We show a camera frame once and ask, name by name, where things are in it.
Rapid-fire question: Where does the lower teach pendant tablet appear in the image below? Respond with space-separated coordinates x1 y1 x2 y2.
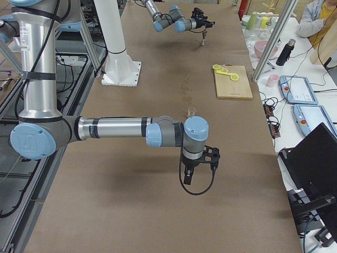
293 104 336 136

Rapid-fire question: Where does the pink bowl with ice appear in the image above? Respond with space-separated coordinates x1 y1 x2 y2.
254 40 278 59

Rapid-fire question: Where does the aluminium frame post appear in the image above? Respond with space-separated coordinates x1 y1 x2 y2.
252 0 298 83

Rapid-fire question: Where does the pink plastic cup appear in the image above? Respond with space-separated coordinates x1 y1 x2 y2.
266 74 280 87

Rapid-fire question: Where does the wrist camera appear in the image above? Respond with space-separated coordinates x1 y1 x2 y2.
202 145 221 173
191 7 204 19

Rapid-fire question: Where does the wooden mug tree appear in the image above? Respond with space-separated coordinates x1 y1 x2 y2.
262 0 277 16

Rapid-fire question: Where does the black thermos bottle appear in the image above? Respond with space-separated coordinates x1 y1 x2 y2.
276 39 296 66

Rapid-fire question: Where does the seated person grey jacket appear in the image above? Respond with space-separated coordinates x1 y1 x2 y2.
297 0 336 49

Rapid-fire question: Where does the black monitor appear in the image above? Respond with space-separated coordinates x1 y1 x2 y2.
279 123 336 201

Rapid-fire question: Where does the upper teach pendant tablet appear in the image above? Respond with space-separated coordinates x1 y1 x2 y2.
279 75 318 105

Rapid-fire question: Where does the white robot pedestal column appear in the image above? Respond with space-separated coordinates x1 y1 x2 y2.
94 0 142 87

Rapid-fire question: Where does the green tumbler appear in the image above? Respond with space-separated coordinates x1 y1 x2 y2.
246 12 257 31

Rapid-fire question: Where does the yellow plastic knife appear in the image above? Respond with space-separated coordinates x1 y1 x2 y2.
216 70 237 77

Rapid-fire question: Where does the lemon slice on knife end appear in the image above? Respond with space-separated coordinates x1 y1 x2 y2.
230 75 239 81

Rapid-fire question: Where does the steel jigger measuring cup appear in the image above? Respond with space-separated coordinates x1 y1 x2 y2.
201 31 207 46

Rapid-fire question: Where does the bamboo cutting board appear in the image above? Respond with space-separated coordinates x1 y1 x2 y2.
213 65 253 99

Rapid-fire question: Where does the clear glass cup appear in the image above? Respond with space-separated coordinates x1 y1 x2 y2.
187 107 196 118

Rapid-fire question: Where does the teach pendant tablet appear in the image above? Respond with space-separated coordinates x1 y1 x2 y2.
293 104 336 136
279 75 318 105

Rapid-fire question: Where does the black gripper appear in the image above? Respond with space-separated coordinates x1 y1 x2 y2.
182 155 207 184
195 16 215 28

